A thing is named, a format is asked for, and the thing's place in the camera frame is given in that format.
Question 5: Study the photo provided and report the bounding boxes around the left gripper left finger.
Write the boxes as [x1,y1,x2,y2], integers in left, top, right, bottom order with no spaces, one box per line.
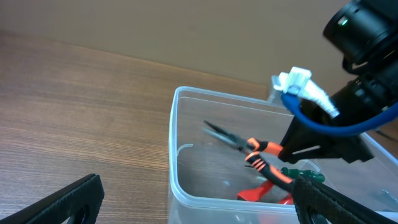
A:
[1,174,104,224]

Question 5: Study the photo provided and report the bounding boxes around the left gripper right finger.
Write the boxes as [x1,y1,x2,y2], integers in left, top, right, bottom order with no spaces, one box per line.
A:
[292,177,396,224]

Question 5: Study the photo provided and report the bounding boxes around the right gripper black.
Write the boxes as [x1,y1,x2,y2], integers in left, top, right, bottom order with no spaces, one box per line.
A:
[279,77,397,164]

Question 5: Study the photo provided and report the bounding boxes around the green handled screwdriver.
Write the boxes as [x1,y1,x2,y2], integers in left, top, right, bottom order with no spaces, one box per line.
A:
[280,167,325,183]

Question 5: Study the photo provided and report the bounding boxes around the red handled cutters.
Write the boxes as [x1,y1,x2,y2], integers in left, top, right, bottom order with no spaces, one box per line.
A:
[236,180,294,205]

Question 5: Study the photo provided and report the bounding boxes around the orange black needle-nose pliers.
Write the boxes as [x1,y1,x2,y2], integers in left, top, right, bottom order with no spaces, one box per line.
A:
[204,121,294,192]

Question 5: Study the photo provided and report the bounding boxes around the clear plastic container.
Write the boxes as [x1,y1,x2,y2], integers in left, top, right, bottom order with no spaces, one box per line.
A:
[169,86,397,224]

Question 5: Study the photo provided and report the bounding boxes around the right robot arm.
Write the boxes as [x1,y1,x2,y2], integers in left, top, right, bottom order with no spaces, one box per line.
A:
[279,0,397,164]

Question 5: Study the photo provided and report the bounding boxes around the right blue cable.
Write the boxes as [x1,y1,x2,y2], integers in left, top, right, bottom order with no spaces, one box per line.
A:
[280,92,398,138]

